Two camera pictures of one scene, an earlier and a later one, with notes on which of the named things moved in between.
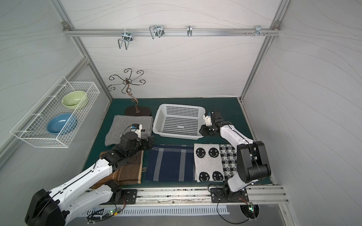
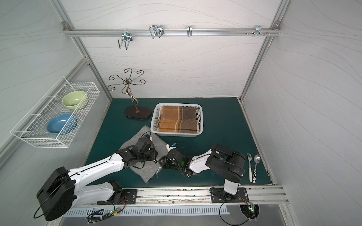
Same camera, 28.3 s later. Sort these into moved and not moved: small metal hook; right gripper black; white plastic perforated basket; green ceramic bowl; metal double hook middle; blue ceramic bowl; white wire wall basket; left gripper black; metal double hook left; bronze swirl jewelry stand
Moved: right gripper black; left gripper black
Not moved: white plastic perforated basket; blue ceramic bowl; small metal hook; green ceramic bowl; bronze swirl jewelry stand; metal double hook middle; metal double hook left; white wire wall basket
